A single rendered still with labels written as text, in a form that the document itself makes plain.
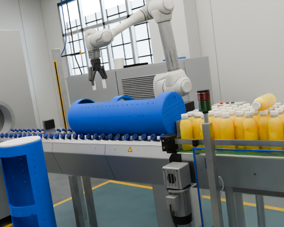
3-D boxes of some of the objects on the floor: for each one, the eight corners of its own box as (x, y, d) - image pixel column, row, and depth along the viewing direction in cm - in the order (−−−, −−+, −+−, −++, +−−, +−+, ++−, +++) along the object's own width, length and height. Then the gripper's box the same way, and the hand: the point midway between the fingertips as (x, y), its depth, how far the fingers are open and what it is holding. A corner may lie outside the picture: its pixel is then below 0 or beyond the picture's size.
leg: (84, 245, 298) (72, 174, 290) (89, 246, 294) (77, 174, 287) (79, 248, 293) (66, 176, 286) (84, 249, 290) (71, 176, 282)
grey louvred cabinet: (105, 161, 580) (92, 73, 562) (222, 173, 434) (208, 56, 417) (80, 170, 541) (64, 77, 523) (197, 188, 395) (181, 59, 377)
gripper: (102, 58, 266) (106, 88, 269) (80, 60, 249) (84, 91, 251) (109, 56, 261) (113, 87, 264) (87, 58, 244) (92, 91, 247)
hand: (99, 86), depth 257 cm, fingers open, 10 cm apart
